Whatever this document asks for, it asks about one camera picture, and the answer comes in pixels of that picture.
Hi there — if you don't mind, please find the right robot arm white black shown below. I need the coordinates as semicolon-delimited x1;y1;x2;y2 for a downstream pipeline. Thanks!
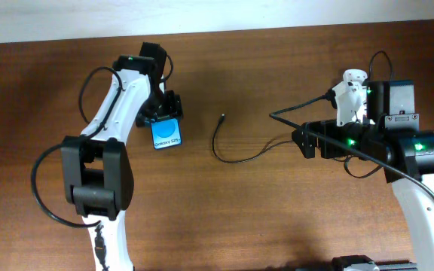
292;79;434;270

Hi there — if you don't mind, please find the white power strip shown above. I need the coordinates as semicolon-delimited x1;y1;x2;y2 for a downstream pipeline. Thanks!
343;69;368;91

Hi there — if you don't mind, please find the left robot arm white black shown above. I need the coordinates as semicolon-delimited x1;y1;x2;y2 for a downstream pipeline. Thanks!
61;42;183;270

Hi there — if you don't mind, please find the black charger cable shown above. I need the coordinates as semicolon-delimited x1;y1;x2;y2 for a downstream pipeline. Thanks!
212;50;394;164

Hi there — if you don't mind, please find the blue screen smartphone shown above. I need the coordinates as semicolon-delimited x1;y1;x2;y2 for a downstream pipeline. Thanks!
151;119;182;150

